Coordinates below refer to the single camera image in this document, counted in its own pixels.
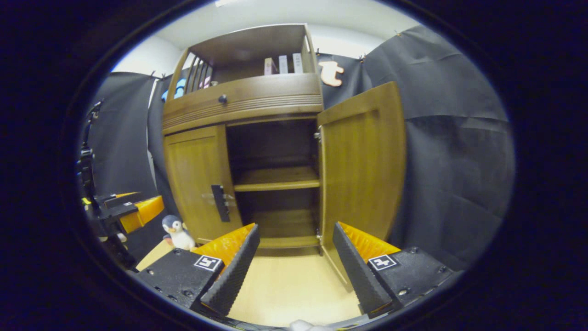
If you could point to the penguin plush toy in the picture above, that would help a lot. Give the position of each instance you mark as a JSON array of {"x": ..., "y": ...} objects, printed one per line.
[{"x": 179, "y": 236}]

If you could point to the wooden double-door shoe cabinet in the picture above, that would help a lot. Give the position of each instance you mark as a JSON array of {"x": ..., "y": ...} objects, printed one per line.
[{"x": 275, "y": 179}]

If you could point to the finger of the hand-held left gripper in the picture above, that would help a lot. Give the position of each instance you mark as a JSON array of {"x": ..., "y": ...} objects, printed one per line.
[
  {"x": 144, "y": 214},
  {"x": 121, "y": 198}
]

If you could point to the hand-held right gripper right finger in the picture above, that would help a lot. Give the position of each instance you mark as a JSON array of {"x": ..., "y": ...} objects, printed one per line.
[{"x": 356, "y": 276}]

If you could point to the pink book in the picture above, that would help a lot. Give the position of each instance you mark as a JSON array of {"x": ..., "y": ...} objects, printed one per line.
[{"x": 269, "y": 66}]

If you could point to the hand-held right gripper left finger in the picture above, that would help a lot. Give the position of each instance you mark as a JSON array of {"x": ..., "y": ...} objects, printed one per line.
[{"x": 232, "y": 276}]

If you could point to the wooden shoe cabinet door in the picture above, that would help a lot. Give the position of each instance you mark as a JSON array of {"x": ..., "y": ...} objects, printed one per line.
[
  {"x": 363, "y": 161},
  {"x": 193, "y": 170}
]

